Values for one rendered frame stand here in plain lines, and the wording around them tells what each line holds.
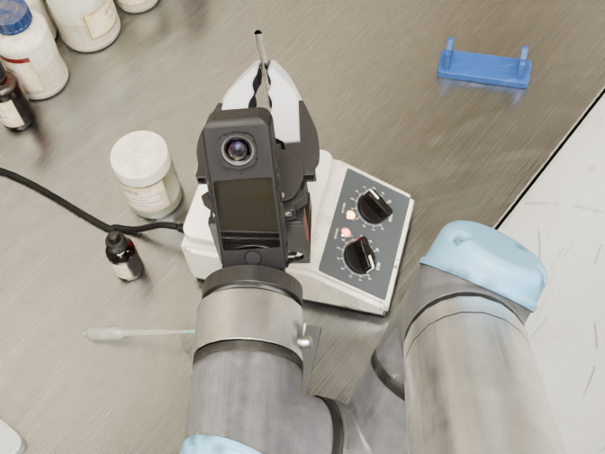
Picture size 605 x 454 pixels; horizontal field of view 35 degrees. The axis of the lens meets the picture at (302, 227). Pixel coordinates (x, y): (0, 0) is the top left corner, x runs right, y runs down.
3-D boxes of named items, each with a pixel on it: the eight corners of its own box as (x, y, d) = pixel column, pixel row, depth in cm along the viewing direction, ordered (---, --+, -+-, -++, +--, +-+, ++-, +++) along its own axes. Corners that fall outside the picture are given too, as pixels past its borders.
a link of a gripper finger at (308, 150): (263, 113, 75) (254, 205, 71) (260, 98, 74) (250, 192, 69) (322, 112, 75) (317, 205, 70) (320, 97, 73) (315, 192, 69)
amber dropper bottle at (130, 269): (132, 250, 99) (114, 214, 93) (149, 267, 98) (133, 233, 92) (109, 268, 98) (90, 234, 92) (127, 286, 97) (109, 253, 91)
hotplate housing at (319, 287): (414, 208, 99) (415, 164, 92) (387, 322, 92) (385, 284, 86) (210, 172, 103) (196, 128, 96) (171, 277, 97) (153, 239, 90)
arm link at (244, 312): (182, 339, 62) (307, 338, 62) (188, 276, 65) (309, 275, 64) (203, 384, 69) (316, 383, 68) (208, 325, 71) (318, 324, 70)
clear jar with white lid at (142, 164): (133, 173, 104) (114, 129, 97) (187, 174, 103) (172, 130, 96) (123, 221, 101) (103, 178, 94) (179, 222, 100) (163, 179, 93)
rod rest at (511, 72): (531, 66, 107) (535, 44, 104) (527, 89, 105) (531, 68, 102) (441, 54, 109) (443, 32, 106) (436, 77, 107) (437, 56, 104)
